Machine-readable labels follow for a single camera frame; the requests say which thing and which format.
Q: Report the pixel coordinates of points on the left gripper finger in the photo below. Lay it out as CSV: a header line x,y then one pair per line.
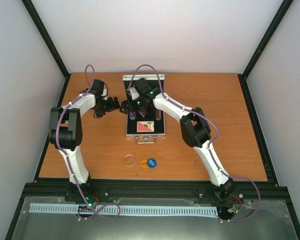
x,y
111,108
112,101

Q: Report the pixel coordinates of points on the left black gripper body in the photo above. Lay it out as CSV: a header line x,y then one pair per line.
x,y
100,109

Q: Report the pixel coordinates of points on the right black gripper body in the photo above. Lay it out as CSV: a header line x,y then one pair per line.
x,y
140,105

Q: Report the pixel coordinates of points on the black triangular dealer button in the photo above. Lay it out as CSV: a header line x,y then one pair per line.
x,y
143,113

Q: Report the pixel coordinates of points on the brown black chip stack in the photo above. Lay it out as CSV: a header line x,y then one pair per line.
x,y
158,115

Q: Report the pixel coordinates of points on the red playing card deck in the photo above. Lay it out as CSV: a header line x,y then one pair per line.
x,y
145,126

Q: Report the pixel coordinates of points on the aluminium poker case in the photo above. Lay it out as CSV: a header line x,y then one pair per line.
x,y
131,125

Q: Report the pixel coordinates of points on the clear round tube lid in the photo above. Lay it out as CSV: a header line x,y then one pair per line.
x,y
129,160

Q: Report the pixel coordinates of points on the orange round button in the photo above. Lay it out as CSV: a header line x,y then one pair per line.
x,y
143,164

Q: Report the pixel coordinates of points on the blue small blind button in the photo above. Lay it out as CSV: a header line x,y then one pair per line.
x,y
151,163

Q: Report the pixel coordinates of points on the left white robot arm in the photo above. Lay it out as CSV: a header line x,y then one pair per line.
x,y
65,126

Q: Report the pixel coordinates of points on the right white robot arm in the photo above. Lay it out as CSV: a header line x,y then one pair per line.
x,y
196,133

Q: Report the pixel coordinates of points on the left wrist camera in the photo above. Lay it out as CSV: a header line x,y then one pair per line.
x,y
105,93

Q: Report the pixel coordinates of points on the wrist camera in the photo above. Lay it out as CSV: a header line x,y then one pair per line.
x,y
133,93
105,93

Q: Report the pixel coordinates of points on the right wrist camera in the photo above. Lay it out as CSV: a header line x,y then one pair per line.
x,y
133,93

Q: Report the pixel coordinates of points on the light blue cable duct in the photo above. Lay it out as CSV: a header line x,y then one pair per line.
x,y
126,210

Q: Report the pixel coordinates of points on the black aluminium frame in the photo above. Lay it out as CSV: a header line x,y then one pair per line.
x,y
159,189

